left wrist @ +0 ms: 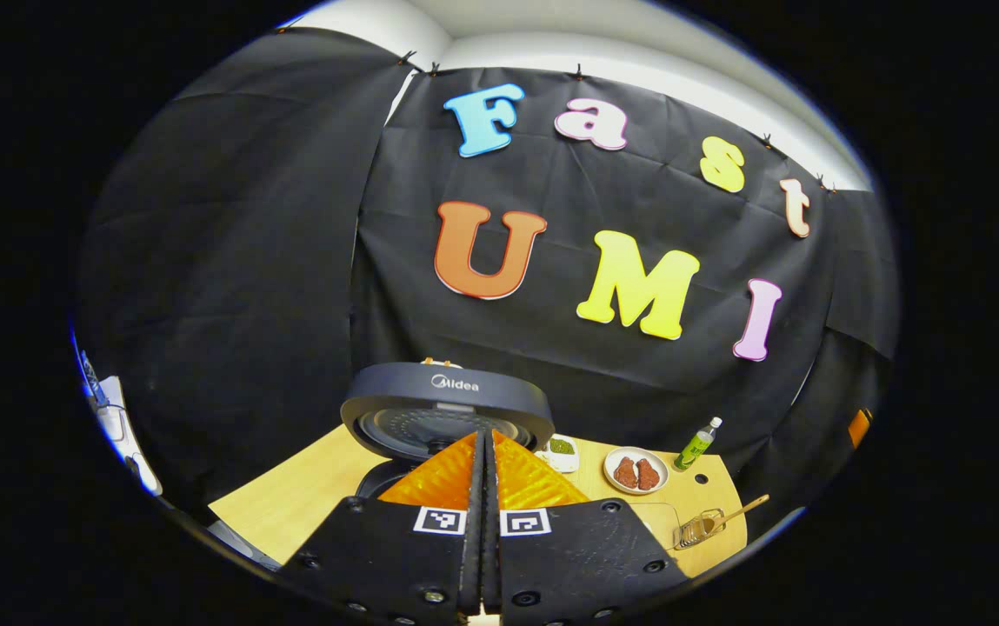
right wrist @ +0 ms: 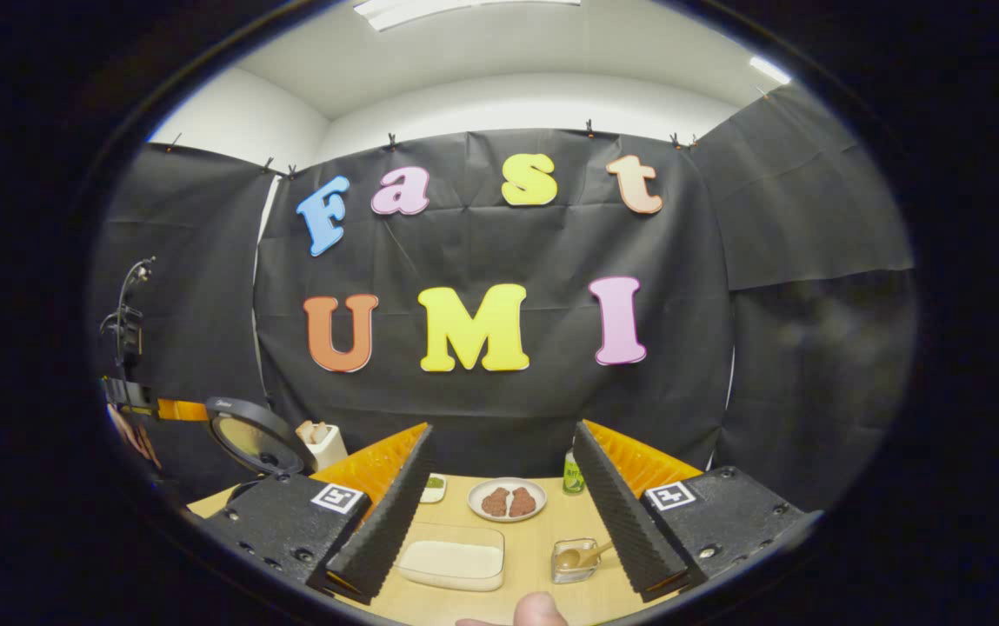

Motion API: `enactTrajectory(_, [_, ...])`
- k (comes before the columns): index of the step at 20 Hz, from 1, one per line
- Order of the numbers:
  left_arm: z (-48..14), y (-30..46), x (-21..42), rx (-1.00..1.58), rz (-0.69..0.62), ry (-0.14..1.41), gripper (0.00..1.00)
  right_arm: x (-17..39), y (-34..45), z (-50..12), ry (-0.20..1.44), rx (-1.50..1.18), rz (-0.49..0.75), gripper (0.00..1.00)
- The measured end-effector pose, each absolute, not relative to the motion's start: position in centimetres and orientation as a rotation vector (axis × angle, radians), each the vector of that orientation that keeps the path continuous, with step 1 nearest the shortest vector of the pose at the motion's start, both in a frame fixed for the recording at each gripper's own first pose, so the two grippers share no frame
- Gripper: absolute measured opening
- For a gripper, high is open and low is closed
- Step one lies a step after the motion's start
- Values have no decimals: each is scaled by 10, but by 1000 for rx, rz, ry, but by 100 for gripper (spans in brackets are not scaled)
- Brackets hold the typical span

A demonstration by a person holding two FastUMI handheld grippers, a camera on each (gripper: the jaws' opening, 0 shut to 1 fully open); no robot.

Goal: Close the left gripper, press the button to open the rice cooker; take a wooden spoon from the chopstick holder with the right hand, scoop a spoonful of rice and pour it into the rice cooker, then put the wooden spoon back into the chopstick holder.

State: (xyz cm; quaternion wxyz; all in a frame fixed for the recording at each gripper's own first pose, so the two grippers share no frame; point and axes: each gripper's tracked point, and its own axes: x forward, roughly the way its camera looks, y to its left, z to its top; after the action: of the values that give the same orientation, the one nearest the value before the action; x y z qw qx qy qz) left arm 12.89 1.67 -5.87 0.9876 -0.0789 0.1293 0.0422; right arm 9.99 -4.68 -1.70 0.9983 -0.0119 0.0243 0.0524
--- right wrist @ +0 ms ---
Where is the black backdrop cloth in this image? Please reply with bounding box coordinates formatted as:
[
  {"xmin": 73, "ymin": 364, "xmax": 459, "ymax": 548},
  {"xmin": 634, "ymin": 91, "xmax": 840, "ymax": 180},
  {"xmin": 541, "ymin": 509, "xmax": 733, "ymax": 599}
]
[{"xmin": 89, "ymin": 83, "xmax": 917, "ymax": 514}]

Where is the white toaster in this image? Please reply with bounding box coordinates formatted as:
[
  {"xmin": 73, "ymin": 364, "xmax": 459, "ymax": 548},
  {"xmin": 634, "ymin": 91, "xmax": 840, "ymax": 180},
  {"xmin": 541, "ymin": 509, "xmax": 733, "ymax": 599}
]
[{"xmin": 301, "ymin": 423, "xmax": 349, "ymax": 472}]

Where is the white round plate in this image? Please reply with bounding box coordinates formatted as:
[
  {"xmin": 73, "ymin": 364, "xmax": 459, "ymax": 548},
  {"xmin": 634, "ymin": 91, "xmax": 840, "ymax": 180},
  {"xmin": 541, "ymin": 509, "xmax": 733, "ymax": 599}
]
[{"xmin": 468, "ymin": 477, "xmax": 548, "ymax": 523}]

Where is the dark grey rice cooker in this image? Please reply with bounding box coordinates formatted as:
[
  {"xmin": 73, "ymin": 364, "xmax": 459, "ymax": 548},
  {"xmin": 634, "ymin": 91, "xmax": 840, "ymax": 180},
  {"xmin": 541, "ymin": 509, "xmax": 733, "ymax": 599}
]
[{"xmin": 205, "ymin": 397, "xmax": 317, "ymax": 507}]

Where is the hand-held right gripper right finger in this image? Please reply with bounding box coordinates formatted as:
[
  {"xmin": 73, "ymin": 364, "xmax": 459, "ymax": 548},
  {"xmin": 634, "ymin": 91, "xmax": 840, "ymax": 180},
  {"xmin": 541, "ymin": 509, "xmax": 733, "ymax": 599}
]
[{"xmin": 573, "ymin": 420, "xmax": 822, "ymax": 603}]

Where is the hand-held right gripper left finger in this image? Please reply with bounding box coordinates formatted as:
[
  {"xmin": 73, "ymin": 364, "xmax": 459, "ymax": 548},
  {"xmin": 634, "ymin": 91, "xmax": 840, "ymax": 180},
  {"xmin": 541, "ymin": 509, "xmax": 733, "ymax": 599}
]
[{"xmin": 199, "ymin": 423, "xmax": 435, "ymax": 607}]

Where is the wooden spoon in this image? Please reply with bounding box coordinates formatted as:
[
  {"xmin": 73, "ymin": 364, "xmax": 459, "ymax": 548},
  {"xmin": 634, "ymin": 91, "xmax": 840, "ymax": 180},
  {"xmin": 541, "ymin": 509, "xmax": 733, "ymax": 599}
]
[{"xmin": 556, "ymin": 541, "xmax": 615, "ymax": 571}]

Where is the clear chopstick holder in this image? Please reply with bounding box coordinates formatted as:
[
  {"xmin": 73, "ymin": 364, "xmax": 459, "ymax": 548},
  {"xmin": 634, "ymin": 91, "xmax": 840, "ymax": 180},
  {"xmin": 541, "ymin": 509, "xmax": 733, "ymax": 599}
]
[{"xmin": 551, "ymin": 537, "xmax": 602, "ymax": 584}]

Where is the clear tray of rice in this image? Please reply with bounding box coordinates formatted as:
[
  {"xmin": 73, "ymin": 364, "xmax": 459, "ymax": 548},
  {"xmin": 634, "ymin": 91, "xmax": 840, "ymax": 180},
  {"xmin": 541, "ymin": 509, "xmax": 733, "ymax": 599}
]
[{"xmin": 393, "ymin": 522, "xmax": 507, "ymax": 593}]

